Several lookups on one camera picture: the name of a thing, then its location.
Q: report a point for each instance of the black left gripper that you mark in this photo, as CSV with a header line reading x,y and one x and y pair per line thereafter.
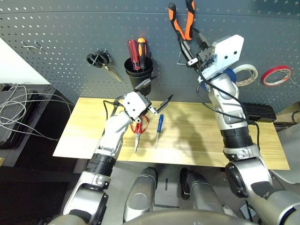
x,y
152,109

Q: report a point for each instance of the silver robot leg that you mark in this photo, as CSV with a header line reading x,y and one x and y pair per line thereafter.
x,y
201,194
140,194

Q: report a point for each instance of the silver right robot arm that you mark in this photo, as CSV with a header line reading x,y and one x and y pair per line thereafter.
x,y
234,122

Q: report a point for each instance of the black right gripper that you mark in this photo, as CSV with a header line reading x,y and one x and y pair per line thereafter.
x,y
206,57

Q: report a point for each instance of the black plastic tool case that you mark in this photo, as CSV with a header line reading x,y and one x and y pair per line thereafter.
x,y
260,111

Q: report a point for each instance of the red tape roll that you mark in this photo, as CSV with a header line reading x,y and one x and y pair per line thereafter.
x,y
276,68

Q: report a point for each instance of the dark grey pegboard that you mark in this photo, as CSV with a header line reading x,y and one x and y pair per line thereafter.
x,y
70,23

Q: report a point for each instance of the black side shelf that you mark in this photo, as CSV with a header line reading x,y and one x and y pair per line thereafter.
x,y
42,145

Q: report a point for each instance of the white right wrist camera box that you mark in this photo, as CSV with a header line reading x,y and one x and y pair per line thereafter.
x,y
228,51

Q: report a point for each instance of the grey foot pedal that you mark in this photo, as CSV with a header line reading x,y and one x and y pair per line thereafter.
x,y
247,209

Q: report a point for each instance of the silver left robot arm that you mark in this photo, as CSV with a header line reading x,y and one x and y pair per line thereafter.
x,y
112,131

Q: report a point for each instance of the clear red screwdriver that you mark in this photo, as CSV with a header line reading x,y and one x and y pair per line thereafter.
x,y
132,54

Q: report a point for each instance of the white tape roll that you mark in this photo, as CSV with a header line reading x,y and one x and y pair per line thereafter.
x,y
246,66

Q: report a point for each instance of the grey robot torso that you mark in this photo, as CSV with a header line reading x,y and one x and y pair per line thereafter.
x,y
152,218

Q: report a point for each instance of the small metal peg hook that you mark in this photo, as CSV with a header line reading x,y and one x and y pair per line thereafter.
x,y
38,45
29,47

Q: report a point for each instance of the black cup holder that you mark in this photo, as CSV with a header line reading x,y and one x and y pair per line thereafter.
x,y
133,76

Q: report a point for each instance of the orange and black screwdriver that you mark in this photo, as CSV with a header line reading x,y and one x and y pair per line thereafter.
x,y
141,49

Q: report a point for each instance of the orange and black pliers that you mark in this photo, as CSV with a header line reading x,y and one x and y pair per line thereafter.
x,y
174,21

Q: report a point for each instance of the silver left robot leg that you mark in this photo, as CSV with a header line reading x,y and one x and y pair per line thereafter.
x,y
140,194

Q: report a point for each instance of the dark grey equipment case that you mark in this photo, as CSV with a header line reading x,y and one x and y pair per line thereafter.
x,y
9,131

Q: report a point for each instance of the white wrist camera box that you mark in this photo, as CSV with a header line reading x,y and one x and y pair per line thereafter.
x,y
228,51
133,103

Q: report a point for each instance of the blue tape roll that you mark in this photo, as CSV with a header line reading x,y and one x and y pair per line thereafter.
x,y
230,75

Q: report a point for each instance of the silver right robot leg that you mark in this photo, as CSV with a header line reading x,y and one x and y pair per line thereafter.
x,y
201,194

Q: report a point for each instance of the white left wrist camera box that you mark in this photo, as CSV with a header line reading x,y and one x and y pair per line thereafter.
x,y
133,103

